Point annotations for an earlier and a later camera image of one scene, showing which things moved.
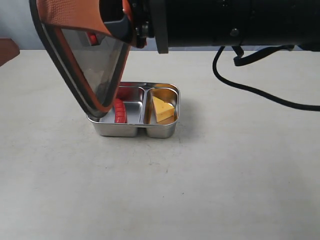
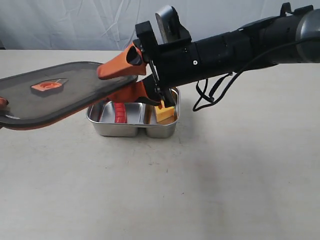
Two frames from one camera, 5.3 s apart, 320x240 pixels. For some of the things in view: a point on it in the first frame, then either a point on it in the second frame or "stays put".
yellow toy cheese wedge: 163,110 stays put
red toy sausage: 120,115 stays put
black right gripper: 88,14 to 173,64
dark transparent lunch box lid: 93,64 to 40,96
